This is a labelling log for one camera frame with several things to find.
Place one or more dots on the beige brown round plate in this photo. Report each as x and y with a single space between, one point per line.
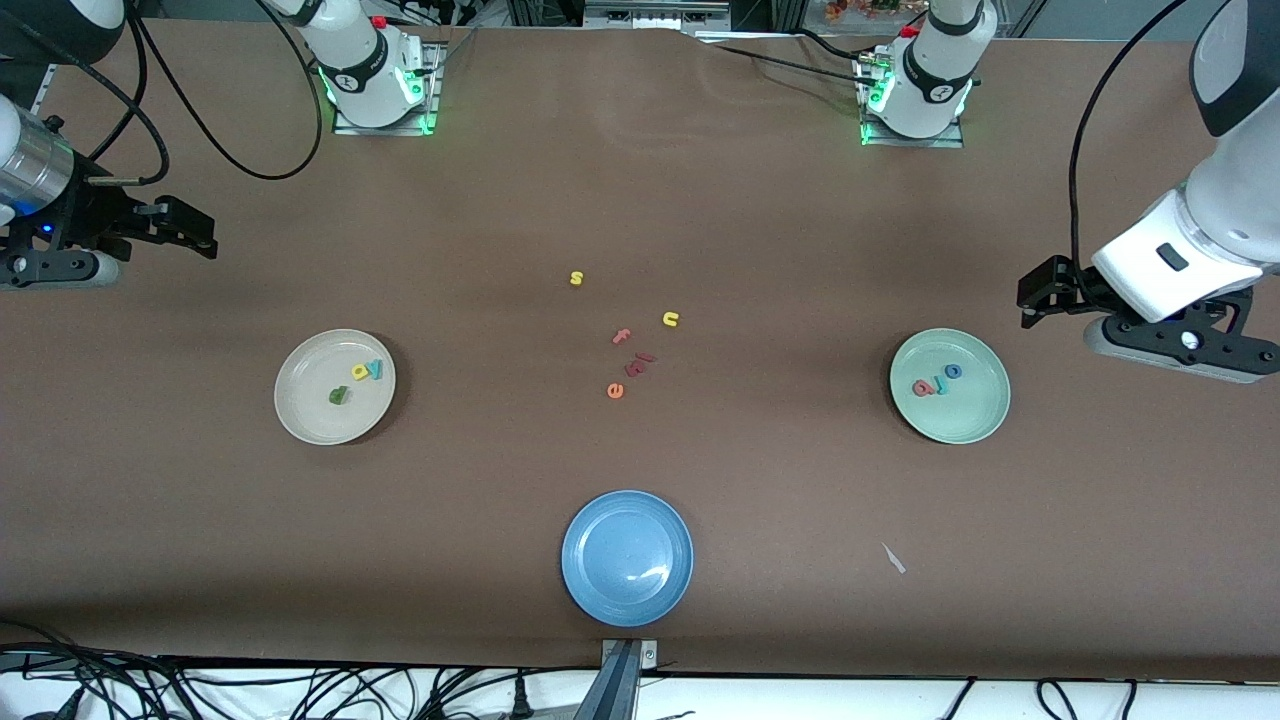
310 420

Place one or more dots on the blue round plate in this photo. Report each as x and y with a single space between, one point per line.
610 590

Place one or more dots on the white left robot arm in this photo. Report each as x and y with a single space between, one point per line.
1220 200

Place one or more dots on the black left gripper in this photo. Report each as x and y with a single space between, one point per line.
1082 289

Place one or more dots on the grey metal camera mount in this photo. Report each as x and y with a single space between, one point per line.
620 690

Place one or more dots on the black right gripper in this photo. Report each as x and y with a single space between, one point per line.
92 214

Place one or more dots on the black power plug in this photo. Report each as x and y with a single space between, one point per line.
521 700

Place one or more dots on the orange object cluster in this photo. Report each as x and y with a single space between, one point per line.
860 8

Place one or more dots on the white paper scrap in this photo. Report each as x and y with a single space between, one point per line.
894 560

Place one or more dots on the brown table cover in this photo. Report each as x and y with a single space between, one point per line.
200 550

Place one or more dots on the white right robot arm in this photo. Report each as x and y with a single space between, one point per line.
360 70

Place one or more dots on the pale green round plate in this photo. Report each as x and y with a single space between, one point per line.
960 420

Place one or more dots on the aluminium frame rail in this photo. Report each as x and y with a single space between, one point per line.
42 90

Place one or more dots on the grey electronics box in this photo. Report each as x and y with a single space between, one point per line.
650 15

